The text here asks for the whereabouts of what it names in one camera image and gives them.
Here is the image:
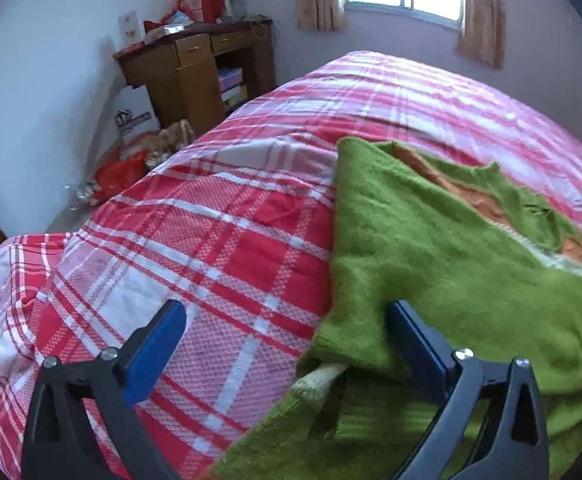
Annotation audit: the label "red plaid blanket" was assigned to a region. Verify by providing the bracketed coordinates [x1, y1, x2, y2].
[0, 50, 582, 480]

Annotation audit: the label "crumpled shiny wrappers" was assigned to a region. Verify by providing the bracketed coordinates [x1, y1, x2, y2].
[66, 182, 102, 209]

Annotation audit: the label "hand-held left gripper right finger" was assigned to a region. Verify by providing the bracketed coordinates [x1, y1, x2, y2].
[387, 300, 550, 480]

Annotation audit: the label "red plastic bag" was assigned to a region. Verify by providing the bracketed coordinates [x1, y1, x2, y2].
[93, 147, 149, 203]

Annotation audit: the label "white card box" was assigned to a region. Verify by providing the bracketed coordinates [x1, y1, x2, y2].
[118, 12, 146, 45]

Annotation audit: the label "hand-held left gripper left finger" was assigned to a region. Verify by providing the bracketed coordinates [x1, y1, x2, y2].
[21, 299, 188, 480]

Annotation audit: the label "brown wooden desk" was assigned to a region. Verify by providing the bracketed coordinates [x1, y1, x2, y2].
[113, 19, 278, 136]

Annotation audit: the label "white flat box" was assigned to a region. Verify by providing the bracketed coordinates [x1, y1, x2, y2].
[146, 25, 192, 44]

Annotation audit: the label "white printed paper bag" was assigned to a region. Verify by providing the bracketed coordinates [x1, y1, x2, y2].
[113, 85, 162, 147]

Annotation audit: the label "green knitted sweater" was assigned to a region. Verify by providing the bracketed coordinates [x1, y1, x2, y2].
[208, 136, 582, 480]

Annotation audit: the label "purple box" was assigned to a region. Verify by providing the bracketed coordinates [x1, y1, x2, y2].
[217, 67, 244, 92]

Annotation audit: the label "red gift bag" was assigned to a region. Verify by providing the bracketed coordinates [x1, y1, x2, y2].
[177, 0, 222, 23]

